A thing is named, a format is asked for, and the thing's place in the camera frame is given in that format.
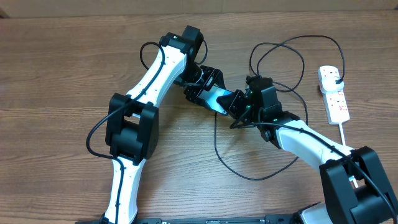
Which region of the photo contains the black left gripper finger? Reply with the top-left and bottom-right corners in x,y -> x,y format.
211,70 -> 226,90
200,99 -> 218,111

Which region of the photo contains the Galaxy S24+ smartphone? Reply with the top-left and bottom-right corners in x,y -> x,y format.
199,86 -> 232,116

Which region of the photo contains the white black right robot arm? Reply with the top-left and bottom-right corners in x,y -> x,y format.
216,77 -> 397,224

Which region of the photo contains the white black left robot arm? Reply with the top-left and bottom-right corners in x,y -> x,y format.
100,26 -> 228,223

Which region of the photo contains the white charger plug adapter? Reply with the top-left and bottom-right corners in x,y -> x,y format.
320,76 -> 345,94

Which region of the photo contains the white power strip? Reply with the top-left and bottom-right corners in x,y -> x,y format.
317,65 -> 351,126

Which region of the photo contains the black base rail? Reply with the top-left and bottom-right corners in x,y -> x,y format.
74,213 -> 299,224

